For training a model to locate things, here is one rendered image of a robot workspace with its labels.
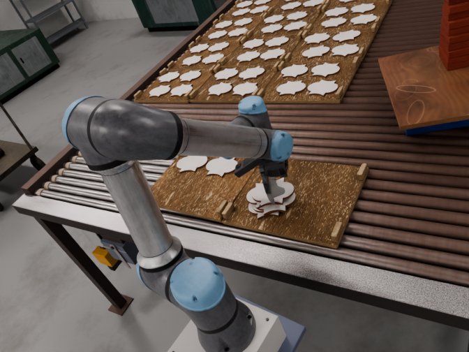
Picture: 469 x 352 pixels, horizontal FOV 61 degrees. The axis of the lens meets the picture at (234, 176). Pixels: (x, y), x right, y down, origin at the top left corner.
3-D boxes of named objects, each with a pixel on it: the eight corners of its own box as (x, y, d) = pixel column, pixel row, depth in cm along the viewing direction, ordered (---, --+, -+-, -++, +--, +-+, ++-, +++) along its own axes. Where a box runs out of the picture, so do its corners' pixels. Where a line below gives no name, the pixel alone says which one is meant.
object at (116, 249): (137, 272, 168) (117, 246, 157) (115, 265, 175) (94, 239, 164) (153, 251, 175) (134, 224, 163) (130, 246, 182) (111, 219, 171)
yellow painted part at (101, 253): (112, 267, 183) (86, 234, 168) (99, 263, 187) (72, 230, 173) (123, 253, 187) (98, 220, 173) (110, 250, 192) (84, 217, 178)
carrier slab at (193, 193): (221, 223, 140) (220, 219, 139) (140, 203, 162) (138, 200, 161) (265, 158, 159) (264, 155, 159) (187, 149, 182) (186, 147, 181)
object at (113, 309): (121, 316, 239) (36, 221, 187) (108, 310, 246) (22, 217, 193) (133, 298, 246) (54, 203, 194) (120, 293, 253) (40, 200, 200)
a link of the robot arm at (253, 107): (229, 107, 111) (248, 91, 115) (240, 139, 118) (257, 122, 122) (250, 112, 106) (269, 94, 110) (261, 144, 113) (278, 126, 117)
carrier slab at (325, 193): (337, 248, 117) (336, 246, 116) (222, 224, 139) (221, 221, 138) (369, 170, 137) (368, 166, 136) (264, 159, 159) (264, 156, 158)
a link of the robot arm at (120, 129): (124, 98, 64) (299, 125, 99) (92, 95, 72) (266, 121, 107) (117, 169, 66) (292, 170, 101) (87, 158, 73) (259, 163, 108)
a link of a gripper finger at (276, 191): (287, 206, 125) (282, 178, 123) (269, 208, 127) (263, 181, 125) (288, 202, 128) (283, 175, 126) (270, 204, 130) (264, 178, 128)
